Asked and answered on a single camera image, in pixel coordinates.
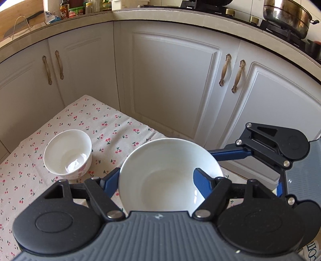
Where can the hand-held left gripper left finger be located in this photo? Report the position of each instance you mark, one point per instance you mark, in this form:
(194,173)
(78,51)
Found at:
(111,182)

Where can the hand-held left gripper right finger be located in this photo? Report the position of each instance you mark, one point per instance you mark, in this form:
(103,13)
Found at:
(203,183)

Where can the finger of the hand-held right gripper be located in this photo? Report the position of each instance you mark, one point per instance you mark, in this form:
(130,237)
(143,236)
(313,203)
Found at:
(279,185)
(225,153)

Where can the plain white bowl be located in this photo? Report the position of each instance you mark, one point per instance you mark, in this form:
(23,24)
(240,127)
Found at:
(160,180)

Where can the white bowl with pink flowers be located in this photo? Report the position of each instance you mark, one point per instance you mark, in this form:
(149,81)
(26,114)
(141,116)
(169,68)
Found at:
(65,153)

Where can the white printed bag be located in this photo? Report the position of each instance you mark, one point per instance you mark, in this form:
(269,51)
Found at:
(312,252)

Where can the white cabinet door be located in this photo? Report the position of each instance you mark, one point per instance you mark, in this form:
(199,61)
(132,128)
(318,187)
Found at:
(22,95)
(87,70)
(170,82)
(280,100)

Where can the cherry print tablecloth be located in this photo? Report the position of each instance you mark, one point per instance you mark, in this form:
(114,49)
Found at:
(30,155)

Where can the dark pot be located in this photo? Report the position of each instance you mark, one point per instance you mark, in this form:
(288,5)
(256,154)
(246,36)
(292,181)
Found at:
(314,49)

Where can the gold stove knob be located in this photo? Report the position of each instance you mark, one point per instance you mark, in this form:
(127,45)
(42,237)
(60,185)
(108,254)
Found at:
(255,19)
(229,12)

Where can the black gas stove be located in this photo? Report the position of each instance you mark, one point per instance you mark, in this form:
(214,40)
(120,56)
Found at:
(213,10)

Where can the metal pot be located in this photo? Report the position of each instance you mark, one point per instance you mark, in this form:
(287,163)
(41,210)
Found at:
(286,15)

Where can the black wok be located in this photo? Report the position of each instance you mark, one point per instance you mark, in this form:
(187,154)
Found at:
(213,2)

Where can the stone countertop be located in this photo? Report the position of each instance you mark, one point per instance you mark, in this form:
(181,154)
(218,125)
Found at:
(150,15)

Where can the red and green jar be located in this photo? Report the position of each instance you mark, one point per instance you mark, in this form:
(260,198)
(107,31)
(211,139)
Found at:
(76,11)

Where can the blue and white bag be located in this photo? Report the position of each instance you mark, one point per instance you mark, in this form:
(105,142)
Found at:
(52,17)

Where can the small glass jar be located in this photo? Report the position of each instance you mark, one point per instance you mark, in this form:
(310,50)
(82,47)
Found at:
(88,8)

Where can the green label bottle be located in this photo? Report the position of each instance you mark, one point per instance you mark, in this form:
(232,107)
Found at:
(106,5)

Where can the white container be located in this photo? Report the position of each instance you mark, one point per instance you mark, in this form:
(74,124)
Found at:
(130,4)

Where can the dark sauce bottle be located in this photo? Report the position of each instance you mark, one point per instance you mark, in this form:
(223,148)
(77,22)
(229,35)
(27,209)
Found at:
(64,10)

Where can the kitchen knife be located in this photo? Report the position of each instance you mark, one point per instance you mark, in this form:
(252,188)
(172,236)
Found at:
(27,20)

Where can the wooden cutting board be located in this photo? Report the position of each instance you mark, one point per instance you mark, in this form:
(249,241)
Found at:
(15,10)

